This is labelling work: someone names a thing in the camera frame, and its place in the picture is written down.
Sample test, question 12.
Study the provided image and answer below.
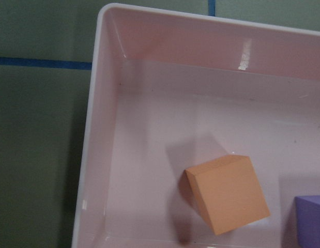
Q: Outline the orange foam block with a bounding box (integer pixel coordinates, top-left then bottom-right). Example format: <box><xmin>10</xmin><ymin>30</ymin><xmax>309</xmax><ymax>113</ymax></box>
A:
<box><xmin>185</xmin><ymin>154</ymin><xmax>270</xmax><ymax>235</ymax></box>

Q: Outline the purple foam block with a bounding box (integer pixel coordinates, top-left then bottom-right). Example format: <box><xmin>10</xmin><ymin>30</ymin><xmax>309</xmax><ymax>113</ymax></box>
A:
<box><xmin>295</xmin><ymin>195</ymin><xmax>320</xmax><ymax>248</ymax></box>

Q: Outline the pink plastic bin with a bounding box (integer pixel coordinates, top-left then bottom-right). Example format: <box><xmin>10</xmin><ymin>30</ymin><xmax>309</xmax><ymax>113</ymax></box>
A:
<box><xmin>72</xmin><ymin>4</ymin><xmax>320</xmax><ymax>247</ymax></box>

